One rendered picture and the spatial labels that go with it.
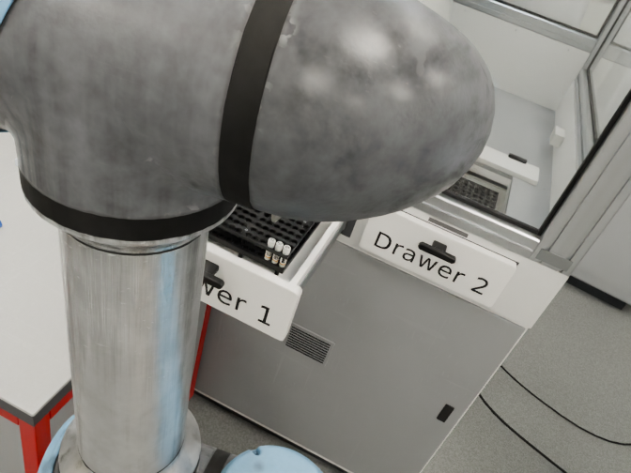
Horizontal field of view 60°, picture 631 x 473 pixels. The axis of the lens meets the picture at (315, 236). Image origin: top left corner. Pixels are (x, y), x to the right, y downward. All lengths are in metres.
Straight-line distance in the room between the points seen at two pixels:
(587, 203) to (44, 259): 0.94
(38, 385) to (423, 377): 0.82
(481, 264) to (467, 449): 1.02
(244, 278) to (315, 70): 0.65
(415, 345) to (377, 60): 1.08
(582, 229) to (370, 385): 0.64
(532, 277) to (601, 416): 1.38
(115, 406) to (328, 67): 0.28
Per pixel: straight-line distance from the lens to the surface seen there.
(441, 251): 1.04
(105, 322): 0.34
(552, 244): 1.08
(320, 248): 0.96
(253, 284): 0.84
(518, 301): 1.15
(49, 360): 0.92
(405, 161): 0.23
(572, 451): 2.24
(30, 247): 1.09
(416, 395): 1.37
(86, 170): 0.26
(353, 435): 1.56
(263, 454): 0.54
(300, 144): 0.21
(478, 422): 2.08
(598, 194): 1.03
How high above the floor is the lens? 1.48
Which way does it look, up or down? 37 degrees down
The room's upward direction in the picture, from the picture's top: 19 degrees clockwise
